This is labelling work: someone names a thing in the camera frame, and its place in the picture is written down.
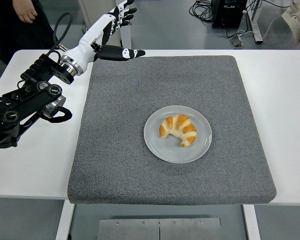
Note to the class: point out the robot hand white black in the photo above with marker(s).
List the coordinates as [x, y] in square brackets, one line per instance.
[89, 35]

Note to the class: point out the croissant bread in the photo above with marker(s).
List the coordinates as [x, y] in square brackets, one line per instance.
[182, 125]

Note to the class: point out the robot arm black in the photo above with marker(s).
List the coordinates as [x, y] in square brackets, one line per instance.
[27, 98]

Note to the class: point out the grey round plate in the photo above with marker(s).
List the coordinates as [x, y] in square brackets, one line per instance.
[177, 155]

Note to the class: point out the grey metal plate with screws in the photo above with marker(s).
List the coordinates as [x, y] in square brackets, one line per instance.
[129, 230]

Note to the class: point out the small green object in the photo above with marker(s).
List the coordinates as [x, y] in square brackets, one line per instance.
[83, 31]

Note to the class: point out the white cabinet panel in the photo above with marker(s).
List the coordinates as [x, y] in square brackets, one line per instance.
[97, 6]

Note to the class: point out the person's hand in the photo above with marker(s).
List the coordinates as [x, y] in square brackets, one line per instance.
[27, 12]

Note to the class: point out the person in dark clothes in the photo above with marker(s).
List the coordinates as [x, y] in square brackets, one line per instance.
[4, 32]

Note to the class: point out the grey felt mat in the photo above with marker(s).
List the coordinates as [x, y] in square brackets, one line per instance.
[164, 82]

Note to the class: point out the black computer case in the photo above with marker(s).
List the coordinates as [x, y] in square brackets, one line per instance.
[227, 15]

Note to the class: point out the small grey floor pedal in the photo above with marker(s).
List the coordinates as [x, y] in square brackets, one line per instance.
[237, 42]

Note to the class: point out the white desk leg with foot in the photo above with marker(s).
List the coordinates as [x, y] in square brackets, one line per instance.
[256, 27]

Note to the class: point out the white table leg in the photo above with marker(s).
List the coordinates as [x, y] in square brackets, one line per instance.
[64, 220]
[251, 222]

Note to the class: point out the person in beige clothes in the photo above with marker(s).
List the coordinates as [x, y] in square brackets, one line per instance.
[297, 22]

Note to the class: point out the white upright furniture post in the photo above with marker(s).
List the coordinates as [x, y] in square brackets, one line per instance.
[126, 37]

